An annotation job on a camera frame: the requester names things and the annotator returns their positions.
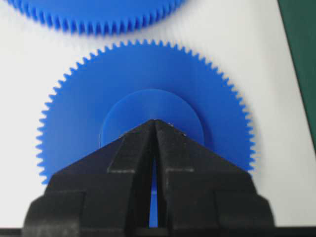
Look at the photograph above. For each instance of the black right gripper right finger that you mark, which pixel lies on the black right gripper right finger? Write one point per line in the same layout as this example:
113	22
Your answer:
206	195

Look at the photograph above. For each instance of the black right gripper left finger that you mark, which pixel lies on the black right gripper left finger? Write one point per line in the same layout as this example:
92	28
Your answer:
105	194

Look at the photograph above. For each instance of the blue gear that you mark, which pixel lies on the blue gear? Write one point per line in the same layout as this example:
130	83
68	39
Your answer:
116	91

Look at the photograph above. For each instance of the blue gear near left arm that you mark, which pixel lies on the blue gear near left arm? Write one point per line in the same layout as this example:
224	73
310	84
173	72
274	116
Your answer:
96	17

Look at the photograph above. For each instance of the white rectangular board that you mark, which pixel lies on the white rectangular board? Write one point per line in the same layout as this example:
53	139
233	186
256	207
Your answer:
245	39

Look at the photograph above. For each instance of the green table cloth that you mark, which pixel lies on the green table cloth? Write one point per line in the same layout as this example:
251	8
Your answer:
299	19

